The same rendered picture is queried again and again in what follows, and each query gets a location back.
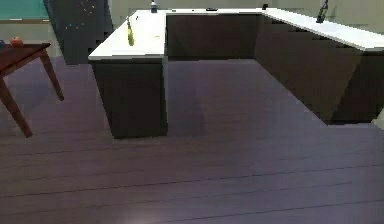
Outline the dark grey fridge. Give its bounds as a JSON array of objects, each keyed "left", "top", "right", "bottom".
[{"left": 43, "top": 0, "right": 115, "bottom": 66}]

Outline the red apple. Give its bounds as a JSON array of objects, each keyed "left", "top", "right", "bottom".
[{"left": 9, "top": 36, "right": 24, "bottom": 48}]

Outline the black sink tap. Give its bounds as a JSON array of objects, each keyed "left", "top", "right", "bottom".
[{"left": 315, "top": 0, "right": 330, "bottom": 24}]

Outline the dark kitchen counter white top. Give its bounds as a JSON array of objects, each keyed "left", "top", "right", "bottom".
[{"left": 87, "top": 7, "right": 384, "bottom": 139}]

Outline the teal window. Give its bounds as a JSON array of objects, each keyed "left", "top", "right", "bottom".
[{"left": 0, "top": 0, "right": 50, "bottom": 21}]

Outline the red-brown wooden dining table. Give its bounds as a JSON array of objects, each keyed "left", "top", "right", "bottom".
[{"left": 0, "top": 42, "right": 65, "bottom": 139}]

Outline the yellow-green bottle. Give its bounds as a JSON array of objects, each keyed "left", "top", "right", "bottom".
[{"left": 125, "top": 16, "right": 136, "bottom": 47}]

